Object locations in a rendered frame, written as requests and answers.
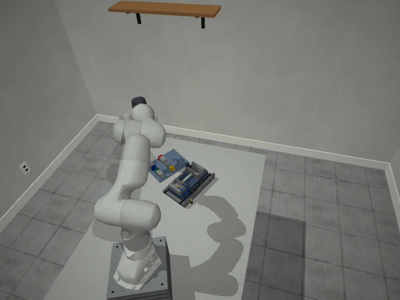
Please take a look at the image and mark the grey metal blank with blue end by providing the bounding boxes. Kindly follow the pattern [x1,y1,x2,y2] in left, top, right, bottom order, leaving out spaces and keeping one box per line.
[149,161,156,171]

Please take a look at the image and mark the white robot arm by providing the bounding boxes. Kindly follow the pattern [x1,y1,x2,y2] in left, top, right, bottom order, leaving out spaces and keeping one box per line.
[94,97,166,291]

